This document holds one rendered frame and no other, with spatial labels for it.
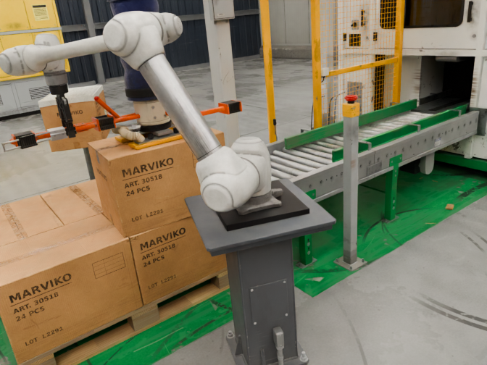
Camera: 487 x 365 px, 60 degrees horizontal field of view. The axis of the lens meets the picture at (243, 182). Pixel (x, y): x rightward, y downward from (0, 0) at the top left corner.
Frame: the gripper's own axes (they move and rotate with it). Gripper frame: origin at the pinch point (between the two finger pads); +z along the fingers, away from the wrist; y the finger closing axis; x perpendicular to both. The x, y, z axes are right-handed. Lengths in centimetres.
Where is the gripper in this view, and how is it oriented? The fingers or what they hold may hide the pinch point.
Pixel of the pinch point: (69, 129)
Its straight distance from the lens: 210.4
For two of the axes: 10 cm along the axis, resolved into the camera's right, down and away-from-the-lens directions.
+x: -8.2, 2.7, -5.0
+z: 0.9, 9.3, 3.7
